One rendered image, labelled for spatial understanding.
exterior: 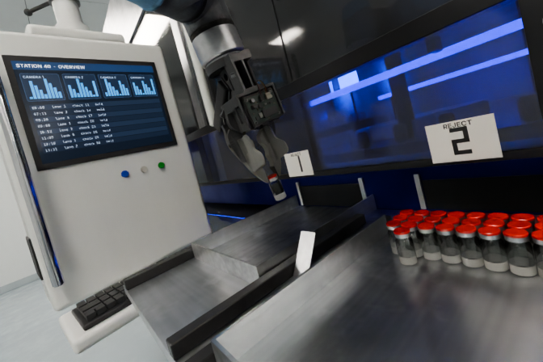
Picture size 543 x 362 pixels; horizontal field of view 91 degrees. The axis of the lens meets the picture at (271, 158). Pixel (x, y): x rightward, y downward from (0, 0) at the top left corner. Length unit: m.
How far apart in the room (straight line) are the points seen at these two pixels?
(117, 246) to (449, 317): 0.84
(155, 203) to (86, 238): 0.21
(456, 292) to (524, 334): 0.07
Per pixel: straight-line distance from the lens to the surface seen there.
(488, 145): 0.46
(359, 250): 0.45
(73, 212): 0.93
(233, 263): 0.49
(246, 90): 0.40
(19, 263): 5.60
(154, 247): 1.00
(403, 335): 0.32
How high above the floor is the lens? 1.09
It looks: 3 degrees down
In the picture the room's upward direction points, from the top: 15 degrees counter-clockwise
